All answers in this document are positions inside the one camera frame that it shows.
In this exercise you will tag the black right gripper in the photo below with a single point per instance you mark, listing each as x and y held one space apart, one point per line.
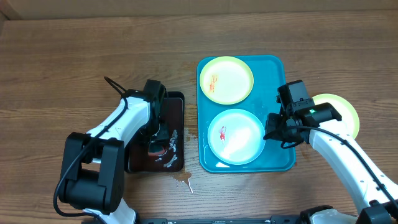
275 122

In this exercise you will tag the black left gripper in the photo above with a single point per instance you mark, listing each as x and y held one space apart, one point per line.
164 135

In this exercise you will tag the pink green sponge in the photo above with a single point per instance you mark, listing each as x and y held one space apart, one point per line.
157 151

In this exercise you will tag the yellow plate front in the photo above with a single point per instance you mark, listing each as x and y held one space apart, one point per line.
345 108

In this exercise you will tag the yellow plate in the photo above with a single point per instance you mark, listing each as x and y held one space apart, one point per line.
226 80
345 108

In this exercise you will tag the light blue plate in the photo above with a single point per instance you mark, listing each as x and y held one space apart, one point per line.
235 136

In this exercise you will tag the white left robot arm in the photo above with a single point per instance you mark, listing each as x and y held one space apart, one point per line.
92 175

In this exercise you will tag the black water tray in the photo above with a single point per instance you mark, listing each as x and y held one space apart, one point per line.
137 159

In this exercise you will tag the blue plastic tray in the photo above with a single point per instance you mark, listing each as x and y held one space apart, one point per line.
268 74

